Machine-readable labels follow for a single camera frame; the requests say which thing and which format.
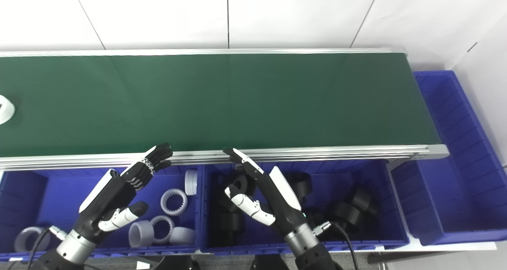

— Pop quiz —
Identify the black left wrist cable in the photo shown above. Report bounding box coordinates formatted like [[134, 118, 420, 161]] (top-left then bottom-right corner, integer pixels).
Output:
[[26, 226, 69, 270]]

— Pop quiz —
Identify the white ring gear part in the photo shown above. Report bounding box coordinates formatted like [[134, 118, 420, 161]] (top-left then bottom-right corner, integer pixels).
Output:
[[128, 220, 155, 249], [14, 226, 51, 253], [160, 188, 189, 216], [151, 215, 175, 245], [0, 95, 15, 125], [185, 169, 198, 196], [170, 226, 196, 246]]

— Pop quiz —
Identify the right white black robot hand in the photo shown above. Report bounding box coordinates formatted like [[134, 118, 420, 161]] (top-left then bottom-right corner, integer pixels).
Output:
[[222, 147, 309, 237]]

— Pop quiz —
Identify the blue bin with black parts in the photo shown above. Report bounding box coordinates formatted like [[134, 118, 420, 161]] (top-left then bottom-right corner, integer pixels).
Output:
[[198, 159, 411, 255]]

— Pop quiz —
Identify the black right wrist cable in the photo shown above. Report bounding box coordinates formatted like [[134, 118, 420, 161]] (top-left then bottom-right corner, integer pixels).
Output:
[[313, 220, 361, 270]]

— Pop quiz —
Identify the black ring gear part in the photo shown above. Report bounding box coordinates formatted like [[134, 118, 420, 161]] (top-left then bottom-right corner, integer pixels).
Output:
[[285, 171, 314, 203], [328, 200, 361, 233], [350, 186, 379, 217], [231, 174, 256, 197]]

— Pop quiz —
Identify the green conveyor belt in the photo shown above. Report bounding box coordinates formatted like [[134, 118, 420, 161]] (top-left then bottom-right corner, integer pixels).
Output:
[[0, 47, 450, 172], [0, 53, 442, 158]]

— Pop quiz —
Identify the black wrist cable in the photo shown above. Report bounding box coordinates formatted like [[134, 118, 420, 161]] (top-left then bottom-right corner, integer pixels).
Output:
[[313, 220, 361, 270], [26, 226, 69, 270]]

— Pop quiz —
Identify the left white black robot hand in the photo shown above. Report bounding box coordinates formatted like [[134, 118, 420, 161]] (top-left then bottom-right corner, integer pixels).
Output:
[[73, 143, 173, 243]]

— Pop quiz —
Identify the blue bin with white parts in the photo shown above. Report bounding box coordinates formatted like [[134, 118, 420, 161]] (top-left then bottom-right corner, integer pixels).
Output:
[[0, 165, 205, 261]]

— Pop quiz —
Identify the large empty blue bin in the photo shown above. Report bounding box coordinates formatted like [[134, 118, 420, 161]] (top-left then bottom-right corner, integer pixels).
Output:
[[390, 70, 507, 247]]

